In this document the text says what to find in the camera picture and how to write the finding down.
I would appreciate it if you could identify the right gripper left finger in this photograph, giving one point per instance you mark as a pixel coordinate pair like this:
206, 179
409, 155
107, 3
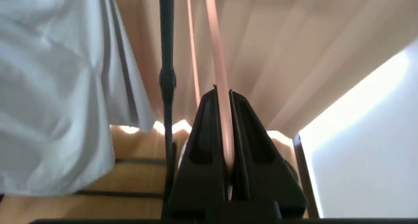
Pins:
199, 178

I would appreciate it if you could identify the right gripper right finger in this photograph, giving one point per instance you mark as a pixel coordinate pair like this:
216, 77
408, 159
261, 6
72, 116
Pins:
261, 178

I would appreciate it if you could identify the pink clothes hanger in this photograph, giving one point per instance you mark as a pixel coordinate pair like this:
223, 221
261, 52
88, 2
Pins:
217, 38

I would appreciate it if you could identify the pale grey shorts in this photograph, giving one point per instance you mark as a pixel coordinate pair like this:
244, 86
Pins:
49, 87

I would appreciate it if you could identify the black clothes rack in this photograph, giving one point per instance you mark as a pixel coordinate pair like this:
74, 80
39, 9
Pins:
167, 38

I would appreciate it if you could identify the beige curtain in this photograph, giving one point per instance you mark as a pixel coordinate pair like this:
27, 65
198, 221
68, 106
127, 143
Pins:
294, 38

